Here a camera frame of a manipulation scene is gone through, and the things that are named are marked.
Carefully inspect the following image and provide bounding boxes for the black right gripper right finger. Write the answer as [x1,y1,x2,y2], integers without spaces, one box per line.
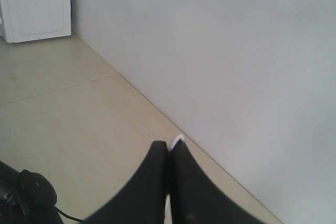
[169,141,276,223]

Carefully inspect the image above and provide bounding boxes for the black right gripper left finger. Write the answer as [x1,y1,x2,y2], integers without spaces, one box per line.
[84,141,167,224]

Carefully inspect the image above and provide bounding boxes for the white microwave oven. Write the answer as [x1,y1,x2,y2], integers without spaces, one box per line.
[1,0,71,43]

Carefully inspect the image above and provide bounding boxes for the black left camera cable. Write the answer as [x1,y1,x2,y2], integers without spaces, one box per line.
[54,206,86,222]

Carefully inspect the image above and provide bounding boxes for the white wired earphones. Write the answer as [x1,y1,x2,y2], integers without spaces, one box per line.
[164,134,184,224]

